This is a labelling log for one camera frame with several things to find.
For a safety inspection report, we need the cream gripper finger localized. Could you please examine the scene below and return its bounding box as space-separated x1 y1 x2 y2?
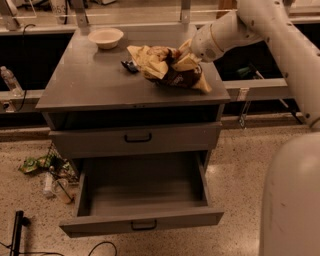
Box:
179 39 192 56
171 53 201 72

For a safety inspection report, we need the brown chip bag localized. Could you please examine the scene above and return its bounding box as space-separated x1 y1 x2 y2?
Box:
127 45 211 94

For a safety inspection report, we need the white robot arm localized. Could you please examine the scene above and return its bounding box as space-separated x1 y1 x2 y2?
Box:
182 0 320 256

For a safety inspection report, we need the grey drawer cabinet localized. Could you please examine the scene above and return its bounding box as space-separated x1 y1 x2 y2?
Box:
35 23 232 161

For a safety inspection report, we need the closed grey upper drawer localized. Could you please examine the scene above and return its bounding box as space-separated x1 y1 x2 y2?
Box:
49 122 222 159

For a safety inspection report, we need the open grey bottom drawer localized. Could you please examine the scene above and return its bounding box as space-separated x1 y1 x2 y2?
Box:
60 152 223 238

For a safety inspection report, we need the green snack bag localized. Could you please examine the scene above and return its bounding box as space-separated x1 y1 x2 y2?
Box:
18 156 52 174

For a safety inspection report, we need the dark blue snack wrapper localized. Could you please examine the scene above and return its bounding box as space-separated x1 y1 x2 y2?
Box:
121 61 138 73

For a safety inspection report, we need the beige paper bowl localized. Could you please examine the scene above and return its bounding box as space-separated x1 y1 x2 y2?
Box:
88 28 124 50

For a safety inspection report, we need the clear plastic water bottle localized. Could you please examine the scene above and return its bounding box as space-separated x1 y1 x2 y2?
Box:
0 66 23 97

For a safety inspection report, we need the clear plastic cup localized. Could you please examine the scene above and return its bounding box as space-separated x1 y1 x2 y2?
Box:
52 179 72 204

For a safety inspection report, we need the white bottle on floor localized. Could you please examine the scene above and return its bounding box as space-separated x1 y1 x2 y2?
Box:
43 168 54 198

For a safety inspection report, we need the black stand on floor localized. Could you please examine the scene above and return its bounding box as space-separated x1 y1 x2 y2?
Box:
9 210 30 256

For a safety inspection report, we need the green object behind rail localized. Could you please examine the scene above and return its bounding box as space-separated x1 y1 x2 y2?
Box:
236 63 263 80

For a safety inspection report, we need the grey metal rail frame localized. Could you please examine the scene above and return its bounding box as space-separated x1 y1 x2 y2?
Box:
0 0 320 129

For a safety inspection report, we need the black floor cable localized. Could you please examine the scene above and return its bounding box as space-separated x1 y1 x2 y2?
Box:
0 241 118 256

